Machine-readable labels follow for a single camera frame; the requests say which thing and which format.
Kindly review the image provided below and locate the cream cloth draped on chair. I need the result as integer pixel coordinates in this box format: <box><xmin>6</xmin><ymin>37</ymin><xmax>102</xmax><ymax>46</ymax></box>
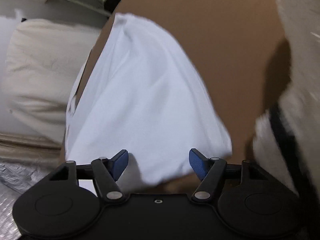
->
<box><xmin>0</xmin><ymin>17</ymin><xmax>107</xmax><ymax>140</ymax></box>

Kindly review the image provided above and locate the crinkled silver foil curtain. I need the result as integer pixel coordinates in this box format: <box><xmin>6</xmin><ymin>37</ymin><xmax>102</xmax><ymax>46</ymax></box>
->
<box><xmin>0</xmin><ymin>160</ymin><xmax>50</xmax><ymax>194</ymax></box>

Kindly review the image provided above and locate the beige curtain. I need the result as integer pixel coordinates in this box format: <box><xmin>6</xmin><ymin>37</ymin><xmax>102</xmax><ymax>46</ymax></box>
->
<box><xmin>0</xmin><ymin>132</ymin><xmax>65</xmax><ymax>163</ymax></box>

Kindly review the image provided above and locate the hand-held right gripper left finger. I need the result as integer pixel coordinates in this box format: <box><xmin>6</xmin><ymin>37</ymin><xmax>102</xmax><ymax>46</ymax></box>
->
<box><xmin>49</xmin><ymin>149</ymin><xmax>129</xmax><ymax>204</ymax></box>

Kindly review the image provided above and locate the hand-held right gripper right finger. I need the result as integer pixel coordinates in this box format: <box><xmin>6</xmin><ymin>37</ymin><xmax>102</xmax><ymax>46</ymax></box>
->
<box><xmin>189</xmin><ymin>148</ymin><xmax>263</xmax><ymax>203</ymax></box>

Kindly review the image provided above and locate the person's white fuzzy clothing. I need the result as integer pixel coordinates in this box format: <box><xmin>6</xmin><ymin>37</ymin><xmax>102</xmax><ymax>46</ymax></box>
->
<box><xmin>252</xmin><ymin>0</ymin><xmax>320</xmax><ymax>198</ymax></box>

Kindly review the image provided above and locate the white shirt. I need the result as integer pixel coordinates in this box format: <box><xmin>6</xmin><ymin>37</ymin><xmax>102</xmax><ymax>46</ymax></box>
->
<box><xmin>64</xmin><ymin>12</ymin><xmax>233</xmax><ymax>187</ymax></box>

